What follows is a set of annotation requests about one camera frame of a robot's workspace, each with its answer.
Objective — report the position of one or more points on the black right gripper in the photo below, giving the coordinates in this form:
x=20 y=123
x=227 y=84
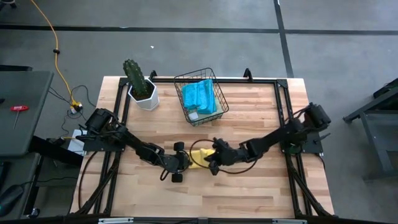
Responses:
x=230 y=157

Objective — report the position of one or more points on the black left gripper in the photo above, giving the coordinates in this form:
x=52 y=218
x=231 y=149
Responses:
x=175 y=161

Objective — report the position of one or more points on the yellow microfiber towel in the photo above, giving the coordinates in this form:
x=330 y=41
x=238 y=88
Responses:
x=200 y=157

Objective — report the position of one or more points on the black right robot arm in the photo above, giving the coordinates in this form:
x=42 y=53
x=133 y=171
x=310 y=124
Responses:
x=280 y=133

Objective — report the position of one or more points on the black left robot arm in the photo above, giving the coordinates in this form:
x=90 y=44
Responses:
x=124 y=133

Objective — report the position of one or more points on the white plant pot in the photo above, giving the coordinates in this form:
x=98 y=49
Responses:
x=149 y=102

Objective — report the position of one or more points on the green cactus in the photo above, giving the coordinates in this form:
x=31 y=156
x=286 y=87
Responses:
x=135 y=77

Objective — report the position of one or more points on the white paper sheet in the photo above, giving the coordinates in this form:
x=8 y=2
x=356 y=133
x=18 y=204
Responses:
x=76 y=141

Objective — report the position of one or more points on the black metal stand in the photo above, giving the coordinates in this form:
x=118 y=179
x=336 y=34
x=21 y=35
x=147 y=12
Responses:
x=376 y=143

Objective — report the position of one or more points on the dark grey desk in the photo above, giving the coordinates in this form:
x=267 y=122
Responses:
x=18 y=168

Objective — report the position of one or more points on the grey side table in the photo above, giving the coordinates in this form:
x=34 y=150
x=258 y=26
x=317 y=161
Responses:
x=21 y=124

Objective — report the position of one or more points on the black table frame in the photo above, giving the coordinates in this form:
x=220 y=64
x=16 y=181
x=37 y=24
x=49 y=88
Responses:
x=224 y=81

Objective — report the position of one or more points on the silver metal bracket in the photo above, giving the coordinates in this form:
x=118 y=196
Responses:
x=289 y=221
x=115 y=221

